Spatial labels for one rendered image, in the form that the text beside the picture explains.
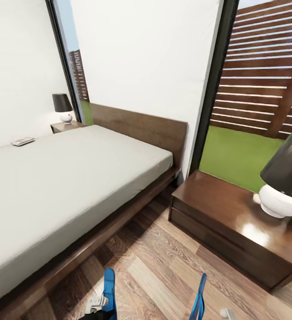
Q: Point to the sandal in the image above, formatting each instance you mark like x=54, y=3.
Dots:
x=199, y=306
x=109, y=292

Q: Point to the bed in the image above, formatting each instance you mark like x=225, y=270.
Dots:
x=65, y=195

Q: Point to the hardback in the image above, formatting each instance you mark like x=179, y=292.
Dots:
x=23, y=141

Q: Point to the fixed window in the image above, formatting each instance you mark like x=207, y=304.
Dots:
x=247, y=110
x=63, y=25

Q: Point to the table lamp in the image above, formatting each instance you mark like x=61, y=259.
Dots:
x=276, y=195
x=62, y=104

